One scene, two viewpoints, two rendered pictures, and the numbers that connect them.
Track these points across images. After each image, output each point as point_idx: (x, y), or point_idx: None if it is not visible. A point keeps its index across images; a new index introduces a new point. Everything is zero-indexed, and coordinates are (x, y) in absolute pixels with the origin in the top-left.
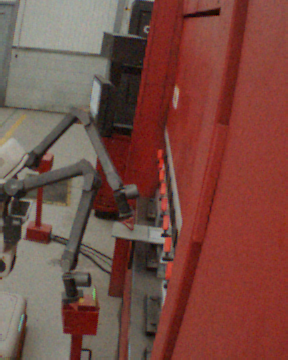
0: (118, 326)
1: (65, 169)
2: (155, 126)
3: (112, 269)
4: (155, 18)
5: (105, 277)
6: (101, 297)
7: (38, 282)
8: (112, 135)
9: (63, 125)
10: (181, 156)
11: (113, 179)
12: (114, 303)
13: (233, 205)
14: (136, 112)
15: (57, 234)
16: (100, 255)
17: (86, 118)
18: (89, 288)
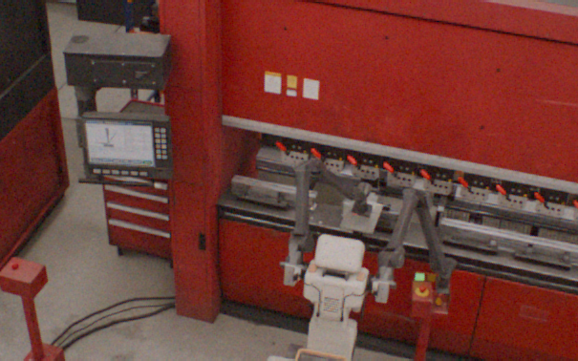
0: (279, 328)
1: (410, 209)
2: (217, 124)
3: (212, 293)
4: (206, 9)
5: (168, 317)
6: (215, 330)
7: None
8: None
9: (307, 187)
10: (438, 135)
11: (359, 192)
12: (230, 322)
13: None
14: (207, 125)
15: None
16: (109, 310)
17: (323, 164)
18: (193, 337)
